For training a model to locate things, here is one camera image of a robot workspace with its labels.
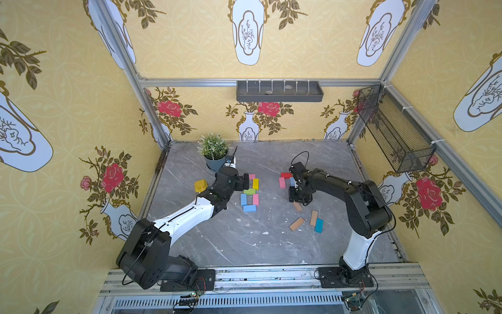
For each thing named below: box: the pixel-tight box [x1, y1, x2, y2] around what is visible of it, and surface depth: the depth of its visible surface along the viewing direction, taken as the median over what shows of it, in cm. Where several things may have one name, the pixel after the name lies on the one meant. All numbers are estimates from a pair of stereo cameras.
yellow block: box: [252, 177, 260, 191], surface depth 102 cm
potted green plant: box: [196, 132, 234, 171], surface depth 97 cm
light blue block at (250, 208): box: [243, 204, 257, 213], surface depth 94 cm
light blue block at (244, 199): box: [240, 193, 248, 207], surface depth 97 cm
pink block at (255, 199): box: [252, 193, 260, 207], surface depth 96 cm
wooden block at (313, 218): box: [309, 209, 319, 227], surface depth 92 cm
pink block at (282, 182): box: [279, 176, 287, 190], surface depth 103 cm
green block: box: [243, 188, 257, 195], surface depth 100 cm
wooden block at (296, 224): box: [288, 216, 305, 232], surface depth 90 cm
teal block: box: [314, 217, 325, 234], surface depth 90 cm
